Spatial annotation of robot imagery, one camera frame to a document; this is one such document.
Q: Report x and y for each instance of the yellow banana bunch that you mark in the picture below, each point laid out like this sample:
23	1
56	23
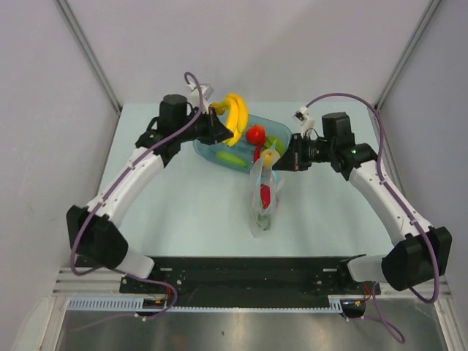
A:
237	118

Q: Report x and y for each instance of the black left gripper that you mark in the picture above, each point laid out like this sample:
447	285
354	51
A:
216	132

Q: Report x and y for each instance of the yellow orange fruit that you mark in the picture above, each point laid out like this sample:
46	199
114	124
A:
270	157

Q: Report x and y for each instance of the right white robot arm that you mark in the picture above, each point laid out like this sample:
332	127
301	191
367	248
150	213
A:
420	250

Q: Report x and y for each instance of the pink dragon fruit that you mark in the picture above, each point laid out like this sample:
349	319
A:
262	207

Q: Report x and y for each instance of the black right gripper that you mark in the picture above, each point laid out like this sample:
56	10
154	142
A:
294	161

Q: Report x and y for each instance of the clear zip top bag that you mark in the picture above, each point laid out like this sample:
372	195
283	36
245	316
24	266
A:
265	184

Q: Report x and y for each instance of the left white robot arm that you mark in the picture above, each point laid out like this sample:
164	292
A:
94	228

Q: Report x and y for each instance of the left aluminium frame post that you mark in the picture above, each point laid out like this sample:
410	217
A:
79	36

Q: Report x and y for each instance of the green star fruit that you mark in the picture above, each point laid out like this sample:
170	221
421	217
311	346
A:
276	143

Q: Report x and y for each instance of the red tomato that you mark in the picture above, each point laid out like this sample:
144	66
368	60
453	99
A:
255	135

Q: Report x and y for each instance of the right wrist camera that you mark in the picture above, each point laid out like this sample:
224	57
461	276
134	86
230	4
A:
303	117

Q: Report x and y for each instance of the red chili pepper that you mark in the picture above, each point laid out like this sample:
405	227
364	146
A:
257	152

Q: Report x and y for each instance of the aluminium frame post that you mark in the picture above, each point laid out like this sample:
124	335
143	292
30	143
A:
412	44
79	36

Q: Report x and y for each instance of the blue plastic food tub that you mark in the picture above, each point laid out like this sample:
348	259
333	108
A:
243	149

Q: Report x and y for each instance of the right aluminium frame post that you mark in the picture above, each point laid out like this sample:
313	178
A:
412	44

